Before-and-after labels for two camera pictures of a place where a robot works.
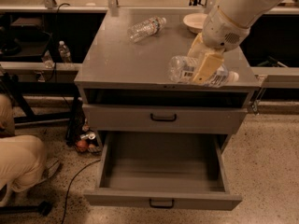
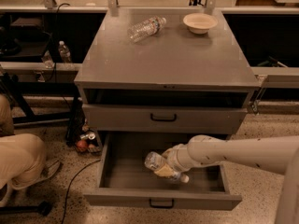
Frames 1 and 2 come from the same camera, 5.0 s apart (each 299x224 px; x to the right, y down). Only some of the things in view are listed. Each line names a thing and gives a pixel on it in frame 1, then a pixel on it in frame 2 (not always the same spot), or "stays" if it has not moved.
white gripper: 221,32 → 176,158
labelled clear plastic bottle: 183,69 → 154,160
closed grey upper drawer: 142,117 stays
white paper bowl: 195,21 stays
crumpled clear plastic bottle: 146,28 stays
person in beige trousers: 23,163 stays
